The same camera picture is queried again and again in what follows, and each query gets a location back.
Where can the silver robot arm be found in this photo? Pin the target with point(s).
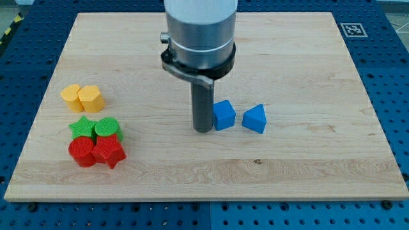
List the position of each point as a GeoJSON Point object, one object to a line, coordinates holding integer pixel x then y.
{"type": "Point", "coordinates": [201, 49]}

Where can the blue cube block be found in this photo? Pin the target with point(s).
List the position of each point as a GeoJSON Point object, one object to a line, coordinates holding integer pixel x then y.
{"type": "Point", "coordinates": [224, 115]}

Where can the red cylinder block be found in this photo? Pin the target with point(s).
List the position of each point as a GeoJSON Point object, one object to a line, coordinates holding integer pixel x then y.
{"type": "Point", "coordinates": [80, 150]}

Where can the blue triangle block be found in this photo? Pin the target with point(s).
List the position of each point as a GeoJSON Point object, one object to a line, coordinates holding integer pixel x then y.
{"type": "Point", "coordinates": [255, 119]}

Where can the green cylinder block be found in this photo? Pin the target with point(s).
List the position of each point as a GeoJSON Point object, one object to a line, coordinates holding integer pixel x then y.
{"type": "Point", "coordinates": [109, 126]}

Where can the red star block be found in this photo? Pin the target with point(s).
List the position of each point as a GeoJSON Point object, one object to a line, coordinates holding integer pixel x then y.
{"type": "Point", "coordinates": [108, 150]}

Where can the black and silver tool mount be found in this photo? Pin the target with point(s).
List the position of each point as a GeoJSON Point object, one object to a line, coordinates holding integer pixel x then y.
{"type": "Point", "coordinates": [202, 77]}

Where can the yellow hexagon block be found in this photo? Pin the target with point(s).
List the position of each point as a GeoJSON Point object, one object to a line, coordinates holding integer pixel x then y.
{"type": "Point", "coordinates": [91, 99]}

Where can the yellow half-round block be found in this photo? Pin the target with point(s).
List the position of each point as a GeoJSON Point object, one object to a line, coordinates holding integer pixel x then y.
{"type": "Point", "coordinates": [70, 96]}

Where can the wooden board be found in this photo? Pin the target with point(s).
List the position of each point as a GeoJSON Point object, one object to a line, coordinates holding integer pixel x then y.
{"type": "Point", "coordinates": [322, 140]}

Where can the black and yellow hazard tape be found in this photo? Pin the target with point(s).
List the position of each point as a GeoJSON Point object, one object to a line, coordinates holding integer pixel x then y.
{"type": "Point", "coordinates": [12, 29]}

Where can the green star block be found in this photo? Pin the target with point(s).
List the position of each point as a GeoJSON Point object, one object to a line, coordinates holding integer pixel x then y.
{"type": "Point", "coordinates": [83, 127]}

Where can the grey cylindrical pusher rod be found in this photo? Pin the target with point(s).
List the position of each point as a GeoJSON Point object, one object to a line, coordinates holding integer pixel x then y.
{"type": "Point", "coordinates": [202, 107]}

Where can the fiducial marker tag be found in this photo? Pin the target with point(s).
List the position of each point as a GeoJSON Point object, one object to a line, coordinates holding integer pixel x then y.
{"type": "Point", "coordinates": [353, 30]}

